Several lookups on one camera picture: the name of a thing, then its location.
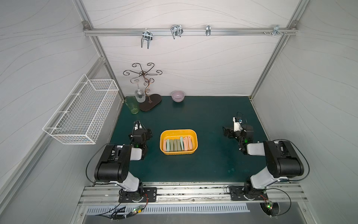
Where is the metal hook clip middle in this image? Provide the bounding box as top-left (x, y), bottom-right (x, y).
top-left (170, 25), bottom-right (183, 39)

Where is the yellow plastic storage box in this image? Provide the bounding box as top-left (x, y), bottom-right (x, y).
top-left (159, 129), bottom-right (198, 155)

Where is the small metal hook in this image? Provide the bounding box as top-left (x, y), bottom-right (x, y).
top-left (206, 25), bottom-right (211, 36)

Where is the metal hook clip right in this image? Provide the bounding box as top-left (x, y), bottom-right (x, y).
top-left (263, 25), bottom-right (288, 36)

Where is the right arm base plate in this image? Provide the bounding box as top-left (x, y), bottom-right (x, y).
top-left (226, 185), bottom-right (268, 201)

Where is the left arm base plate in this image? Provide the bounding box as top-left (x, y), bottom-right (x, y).
top-left (118, 187), bottom-right (157, 203)

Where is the metal hook clip left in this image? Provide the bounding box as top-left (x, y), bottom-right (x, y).
top-left (141, 30), bottom-right (153, 49)

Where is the white wire basket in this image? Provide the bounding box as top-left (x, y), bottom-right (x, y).
top-left (43, 74), bottom-right (119, 145)

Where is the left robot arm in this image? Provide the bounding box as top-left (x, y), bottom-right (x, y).
top-left (94, 120), bottom-right (153, 203)

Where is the metal hook clip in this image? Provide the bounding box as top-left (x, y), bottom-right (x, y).
top-left (170, 25), bottom-right (183, 39)
top-left (141, 30), bottom-right (153, 49)
top-left (263, 25), bottom-right (288, 36)

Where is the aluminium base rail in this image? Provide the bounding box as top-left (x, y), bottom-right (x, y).
top-left (78, 182), bottom-right (308, 205)

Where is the clear wine glass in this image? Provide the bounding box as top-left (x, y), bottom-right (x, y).
top-left (131, 78), bottom-right (146, 103)

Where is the aluminium cross rail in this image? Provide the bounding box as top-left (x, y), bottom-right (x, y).
top-left (84, 27), bottom-right (298, 36)

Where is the black round floor port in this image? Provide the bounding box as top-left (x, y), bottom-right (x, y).
top-left (260, 202), bottom-right (280, 217)

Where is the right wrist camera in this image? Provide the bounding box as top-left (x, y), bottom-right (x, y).
top-left (233, 117), bottom-right (242, 132)

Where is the green drinking glass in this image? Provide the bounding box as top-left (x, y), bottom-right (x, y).
top-left (125, 96), bottom-right (139, 114)

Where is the bronze scroll cup stand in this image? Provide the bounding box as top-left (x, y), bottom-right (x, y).
top-left (123, 62), bottom-right (163, 112)

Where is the pink folding knife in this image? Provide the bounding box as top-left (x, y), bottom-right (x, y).
top-left (183, 137), bottom-right (189, 151)
top-left (163, 139), bottom-right (167, 152)
top-left (187, 136), bottom-right (193, 150)

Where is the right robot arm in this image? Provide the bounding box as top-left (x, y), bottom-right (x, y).
top-left (222, 117), bottom-right (304, 201)

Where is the lilac ceramic bowl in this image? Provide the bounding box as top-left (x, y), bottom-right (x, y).
top-left (171, 90), bottom-right (185, 103)

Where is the olive folding knife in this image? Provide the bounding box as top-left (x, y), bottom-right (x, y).
top-left (173, 139), bottom-right (178, 152)
top-left (169, 139), bottom-right (174, 152)
top-left (176, 139), bottom-right (181, 151)

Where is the white vent grille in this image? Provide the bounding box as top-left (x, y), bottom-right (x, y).
top-left (86, 203), bottom-right (250, 216)

